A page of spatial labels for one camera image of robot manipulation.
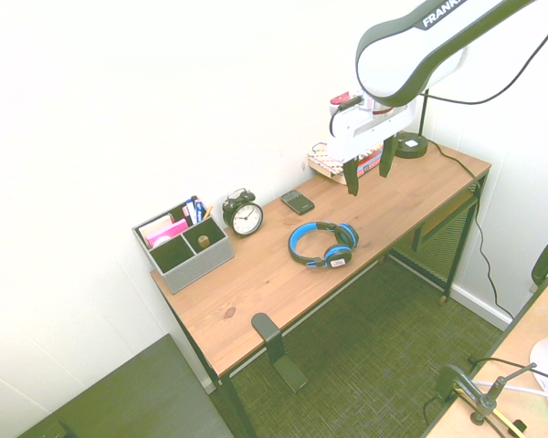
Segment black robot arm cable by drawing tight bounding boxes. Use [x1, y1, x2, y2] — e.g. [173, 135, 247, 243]
[424, 13, 548, 106]

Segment black curved clamp handle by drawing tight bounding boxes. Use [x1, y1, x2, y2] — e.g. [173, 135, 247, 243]
[530, 240, 548, 287]

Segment black clamp headphone hanger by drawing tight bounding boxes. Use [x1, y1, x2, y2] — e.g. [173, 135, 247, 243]
[250, 312, 309, 394]

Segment light wood robot table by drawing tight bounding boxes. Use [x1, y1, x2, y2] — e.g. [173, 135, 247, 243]
[422, 273, 548, 438]

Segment black lamp base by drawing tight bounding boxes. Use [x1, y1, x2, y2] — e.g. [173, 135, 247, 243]
[394, 89, 429, 161]

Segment red spine book stack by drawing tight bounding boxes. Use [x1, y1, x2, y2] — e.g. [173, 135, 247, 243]
[354, 143, 385, 176]

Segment wooden desk black frame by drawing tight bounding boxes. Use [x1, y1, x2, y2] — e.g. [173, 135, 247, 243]
[149, 136, 492, 438]

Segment pink sticky note pad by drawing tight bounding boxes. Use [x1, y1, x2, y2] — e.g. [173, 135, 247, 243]
[145, 218, 189, 250]

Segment tan note pad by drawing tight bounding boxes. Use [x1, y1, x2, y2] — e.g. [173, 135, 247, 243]
[139, 214, 174, 243]

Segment grey articulated camera stand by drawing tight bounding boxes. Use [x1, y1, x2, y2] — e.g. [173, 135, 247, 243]
[469, 362, 538, 426]

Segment blue black headphones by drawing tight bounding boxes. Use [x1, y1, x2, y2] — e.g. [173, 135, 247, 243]
[287, 221, 361, 270]

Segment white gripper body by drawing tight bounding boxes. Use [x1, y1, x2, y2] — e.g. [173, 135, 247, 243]
[327, 102, 417, 162]

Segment black C-clamp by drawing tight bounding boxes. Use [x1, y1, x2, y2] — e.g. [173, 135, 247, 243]
[437, 363, 475, 405]

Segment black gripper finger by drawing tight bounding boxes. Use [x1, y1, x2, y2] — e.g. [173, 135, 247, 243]
[344, 154, 361, 198]
[377, 134, 399, 180]

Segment red white wrist camera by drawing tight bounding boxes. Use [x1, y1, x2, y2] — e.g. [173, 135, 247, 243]
[328, 90, 365, 118]

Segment black rectangular phone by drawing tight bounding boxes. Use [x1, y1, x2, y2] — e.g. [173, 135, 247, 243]
[280, 191, 314, 216]

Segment black lamp power cable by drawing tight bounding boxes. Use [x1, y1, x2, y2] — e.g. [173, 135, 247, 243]
[425, 138, 516, 321]

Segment thin black cable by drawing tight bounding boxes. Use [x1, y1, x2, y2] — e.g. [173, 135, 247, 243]
[467, 355, 548, 383]

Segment black twin bell alarm clock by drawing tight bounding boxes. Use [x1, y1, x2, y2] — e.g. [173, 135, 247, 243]
[222, 187, 265, 240]

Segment yellow black strip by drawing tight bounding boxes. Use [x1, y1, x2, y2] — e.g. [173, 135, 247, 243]
[455, 387, 527, 438]

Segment grey desk organizer box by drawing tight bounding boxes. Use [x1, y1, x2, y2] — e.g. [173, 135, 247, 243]
[132, 195, 236, 295]

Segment black camera cable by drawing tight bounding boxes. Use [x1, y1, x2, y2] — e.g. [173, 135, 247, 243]
[329, 96, 364, 138]

